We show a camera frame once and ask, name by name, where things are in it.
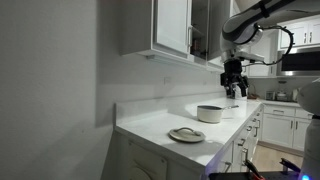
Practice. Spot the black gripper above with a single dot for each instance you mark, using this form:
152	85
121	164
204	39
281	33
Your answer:
232	77

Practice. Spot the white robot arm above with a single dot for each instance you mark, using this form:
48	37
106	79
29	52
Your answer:
243	29

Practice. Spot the cream pot lid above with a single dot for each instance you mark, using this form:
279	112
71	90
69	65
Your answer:
187	135

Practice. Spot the stainless steel microwave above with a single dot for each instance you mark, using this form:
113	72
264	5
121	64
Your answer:
299	62

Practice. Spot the black red tool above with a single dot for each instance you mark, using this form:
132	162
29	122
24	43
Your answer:
289	171

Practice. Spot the white wall outlet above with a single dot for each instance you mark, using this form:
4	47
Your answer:
167	80

